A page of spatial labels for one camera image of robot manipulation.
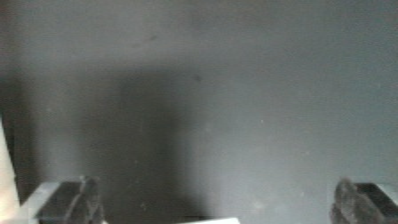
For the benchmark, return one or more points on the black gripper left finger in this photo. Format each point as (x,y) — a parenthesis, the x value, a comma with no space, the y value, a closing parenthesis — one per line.
(64,203)

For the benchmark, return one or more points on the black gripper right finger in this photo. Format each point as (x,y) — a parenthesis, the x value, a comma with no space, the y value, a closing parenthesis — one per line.
(364,203)

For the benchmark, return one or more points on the white drawer without knob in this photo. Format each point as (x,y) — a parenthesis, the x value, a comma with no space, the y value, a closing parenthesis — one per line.
(9,198)

